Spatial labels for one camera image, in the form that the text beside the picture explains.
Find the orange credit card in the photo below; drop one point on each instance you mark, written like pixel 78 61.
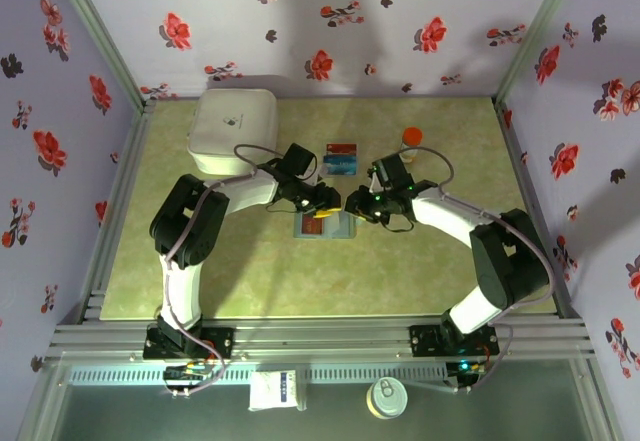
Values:
pixel 312 227

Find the grey card holder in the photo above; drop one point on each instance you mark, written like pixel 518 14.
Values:
pixel 345 231

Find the blue credit card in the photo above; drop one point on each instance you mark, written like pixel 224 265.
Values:
pixel 341 166

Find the red credit card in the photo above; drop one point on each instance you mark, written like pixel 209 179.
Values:
pixel 342 148

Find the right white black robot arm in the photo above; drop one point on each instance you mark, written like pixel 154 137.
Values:
pixel 505 261

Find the orange capped small bottle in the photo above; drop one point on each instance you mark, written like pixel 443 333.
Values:
pixel 412 137

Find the white zip case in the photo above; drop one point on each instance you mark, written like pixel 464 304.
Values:
pixel 232 123

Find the white paper packet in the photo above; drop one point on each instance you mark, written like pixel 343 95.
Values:
pixel 272 391

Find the silver tin can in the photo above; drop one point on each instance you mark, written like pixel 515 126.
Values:
pixel 386 398

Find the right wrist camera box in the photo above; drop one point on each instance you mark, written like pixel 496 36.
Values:
pixel 372 179

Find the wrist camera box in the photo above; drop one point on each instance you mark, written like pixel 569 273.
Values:
pixel 316 179
pixel 372 179

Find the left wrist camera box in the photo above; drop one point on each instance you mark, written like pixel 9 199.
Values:
pixel 316 179

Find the aluminium front frame rail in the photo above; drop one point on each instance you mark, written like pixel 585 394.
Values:
pixel 320 336

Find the aluminium right side rail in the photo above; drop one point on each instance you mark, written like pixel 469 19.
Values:
pixel 523 176

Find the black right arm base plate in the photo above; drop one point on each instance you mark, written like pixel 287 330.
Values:
pixel 425 341

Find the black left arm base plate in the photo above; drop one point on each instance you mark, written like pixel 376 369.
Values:
pixel 220 341

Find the aluminium left side rail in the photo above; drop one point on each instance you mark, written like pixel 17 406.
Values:
pixel 134 151

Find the aluminium right corner post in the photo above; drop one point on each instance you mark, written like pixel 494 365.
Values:
pixel 537 36

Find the aluminium corner post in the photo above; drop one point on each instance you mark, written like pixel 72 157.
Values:
pixel 537 36
pixel 97 36

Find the aluminium left corner post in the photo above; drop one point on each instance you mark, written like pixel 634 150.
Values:
pixel 97 36

